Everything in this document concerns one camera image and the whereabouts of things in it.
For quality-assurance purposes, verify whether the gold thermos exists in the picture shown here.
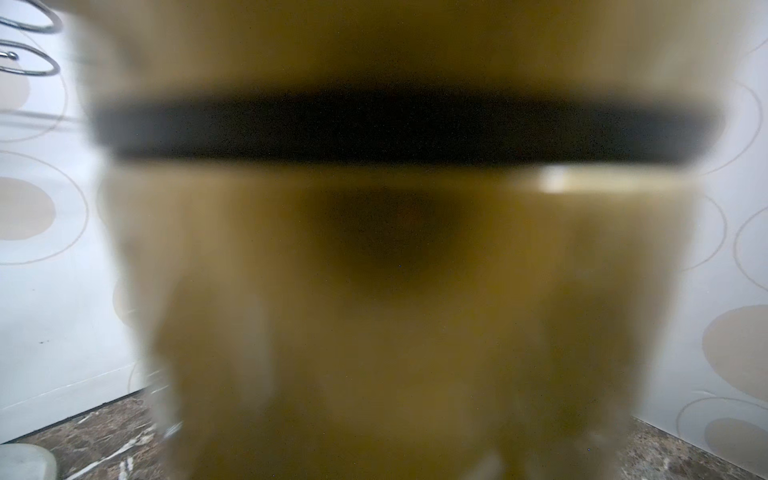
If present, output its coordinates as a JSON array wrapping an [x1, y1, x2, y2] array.
[[69, 1, 759, 479]]

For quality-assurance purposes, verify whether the white thermos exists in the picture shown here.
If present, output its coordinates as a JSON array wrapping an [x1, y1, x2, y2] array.
[[0, 444, 58, 480]]

